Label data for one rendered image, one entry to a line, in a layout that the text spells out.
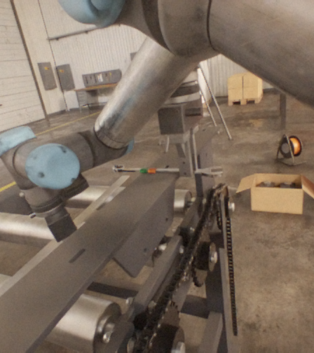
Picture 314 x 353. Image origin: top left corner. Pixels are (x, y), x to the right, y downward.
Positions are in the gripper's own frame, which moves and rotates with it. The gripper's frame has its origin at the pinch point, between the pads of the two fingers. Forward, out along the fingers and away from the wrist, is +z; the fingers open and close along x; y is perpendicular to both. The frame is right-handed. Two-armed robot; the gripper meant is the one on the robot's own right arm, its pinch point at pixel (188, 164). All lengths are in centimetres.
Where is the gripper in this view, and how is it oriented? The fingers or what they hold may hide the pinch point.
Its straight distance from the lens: 59.9
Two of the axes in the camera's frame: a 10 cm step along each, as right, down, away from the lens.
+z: 1.5, 9.2, 3.7
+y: 9.1, 0.2, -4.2
